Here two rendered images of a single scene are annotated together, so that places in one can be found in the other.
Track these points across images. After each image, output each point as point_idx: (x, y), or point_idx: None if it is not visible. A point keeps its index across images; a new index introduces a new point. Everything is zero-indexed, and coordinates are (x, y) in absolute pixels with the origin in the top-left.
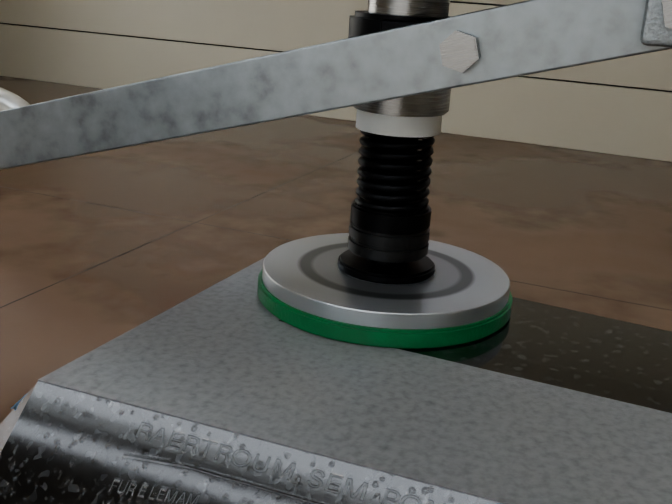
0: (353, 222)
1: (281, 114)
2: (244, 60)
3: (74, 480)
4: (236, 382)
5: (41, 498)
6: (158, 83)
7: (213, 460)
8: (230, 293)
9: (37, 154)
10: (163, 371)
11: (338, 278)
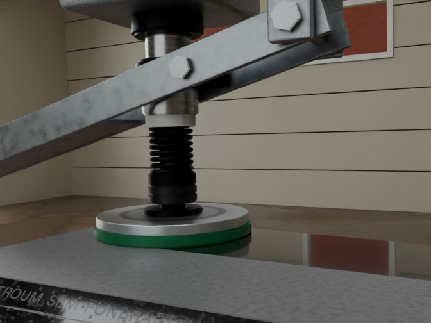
0: (148, 183)
1: (97, 120)
2: (77, 93)
3: None
4: (42, 262)
5: None
6: (36, 113)
7: (0, 297)
8: (81, 232)
9: None
10: (3, 259)
11: (138, 216)
